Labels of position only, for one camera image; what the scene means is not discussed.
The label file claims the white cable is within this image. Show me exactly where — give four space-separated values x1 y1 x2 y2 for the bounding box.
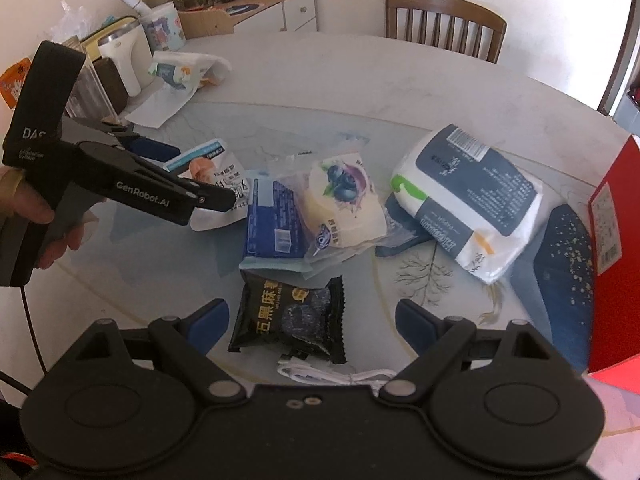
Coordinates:
276 357 402 389

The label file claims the white paper napkin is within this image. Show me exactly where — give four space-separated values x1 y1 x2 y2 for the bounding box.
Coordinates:
125 87 197 129

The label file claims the yellow-edged black tin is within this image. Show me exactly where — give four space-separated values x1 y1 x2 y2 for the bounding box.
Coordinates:
80 15 139 47

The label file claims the white sideboard cabinet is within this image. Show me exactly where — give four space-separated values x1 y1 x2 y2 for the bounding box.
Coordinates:
215 0 319 36

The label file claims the red cardboard box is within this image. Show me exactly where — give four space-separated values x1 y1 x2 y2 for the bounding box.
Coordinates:
581 134 640 431

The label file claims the wooden tray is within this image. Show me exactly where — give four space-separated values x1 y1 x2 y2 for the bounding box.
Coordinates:
177 2 236 39

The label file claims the person's left hand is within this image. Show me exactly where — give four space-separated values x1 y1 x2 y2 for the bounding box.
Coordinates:
0 165 107 272

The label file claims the round glass turntable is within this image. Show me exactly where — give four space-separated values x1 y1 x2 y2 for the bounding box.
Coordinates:
50 100 640 411

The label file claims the blue snack packet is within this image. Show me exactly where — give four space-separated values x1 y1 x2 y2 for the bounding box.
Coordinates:
239 177 314 279

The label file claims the patterned tissue pack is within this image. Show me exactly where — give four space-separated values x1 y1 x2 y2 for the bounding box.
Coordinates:
148 51 232 92

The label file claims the clear plastic bag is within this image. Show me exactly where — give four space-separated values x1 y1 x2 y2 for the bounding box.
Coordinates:
47 0 102 47

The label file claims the black snack packet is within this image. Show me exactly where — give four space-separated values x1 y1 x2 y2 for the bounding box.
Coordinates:
227 269 347 365

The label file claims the brown leather block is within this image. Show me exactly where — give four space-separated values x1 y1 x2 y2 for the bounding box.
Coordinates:
92 57 129 112

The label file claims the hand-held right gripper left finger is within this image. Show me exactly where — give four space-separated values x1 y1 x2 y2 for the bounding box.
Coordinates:
71 299 248 406

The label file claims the blueberry bread packet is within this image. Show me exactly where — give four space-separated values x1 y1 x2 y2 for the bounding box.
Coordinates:
277 150 389 266

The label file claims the clear glass jar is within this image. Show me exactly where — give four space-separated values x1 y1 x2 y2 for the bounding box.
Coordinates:
62 45 121 122

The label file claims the wooden chair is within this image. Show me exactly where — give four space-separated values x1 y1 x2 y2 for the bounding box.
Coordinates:
385 0 508 65

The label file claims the white navy wet wipes pack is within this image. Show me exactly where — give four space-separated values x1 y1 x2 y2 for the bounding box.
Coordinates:
390 124 545 285

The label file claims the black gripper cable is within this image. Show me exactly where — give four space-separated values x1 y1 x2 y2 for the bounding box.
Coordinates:
0 285 49 395

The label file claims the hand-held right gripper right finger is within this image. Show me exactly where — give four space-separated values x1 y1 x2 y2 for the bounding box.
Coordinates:
378 299 558 405

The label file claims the white electric kettle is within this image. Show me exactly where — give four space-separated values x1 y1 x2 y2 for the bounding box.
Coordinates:
97 30 151 97

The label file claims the dark blue speckled mat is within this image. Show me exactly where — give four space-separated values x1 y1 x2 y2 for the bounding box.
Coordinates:
375 204 599 374

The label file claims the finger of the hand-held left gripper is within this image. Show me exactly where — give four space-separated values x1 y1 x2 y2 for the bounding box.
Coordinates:
101 120 182 164
191 184 241 214

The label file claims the white packet with face picture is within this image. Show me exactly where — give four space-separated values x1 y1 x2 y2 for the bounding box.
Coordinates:
164 139 251 232

